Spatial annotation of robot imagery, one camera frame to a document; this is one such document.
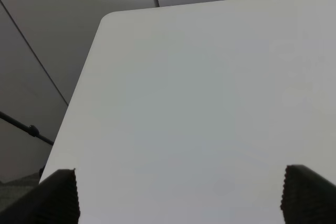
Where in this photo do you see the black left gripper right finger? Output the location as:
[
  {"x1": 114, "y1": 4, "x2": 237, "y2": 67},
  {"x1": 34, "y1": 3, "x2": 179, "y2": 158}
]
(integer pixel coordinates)
[{"x1": 280, "y1": 165, "x2": 335, "y2": 223}]

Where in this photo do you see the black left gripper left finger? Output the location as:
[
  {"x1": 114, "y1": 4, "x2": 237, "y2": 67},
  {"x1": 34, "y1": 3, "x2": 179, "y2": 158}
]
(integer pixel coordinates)
[{"x1": 1, "y1": 169, "x2": 80, "y2": 223}]

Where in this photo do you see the black metal frame bar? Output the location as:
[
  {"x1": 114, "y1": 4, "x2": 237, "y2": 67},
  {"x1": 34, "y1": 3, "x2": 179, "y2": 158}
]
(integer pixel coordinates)
[{"x1": 1, "y1": 112, "x2": 54, "y2": 146}]

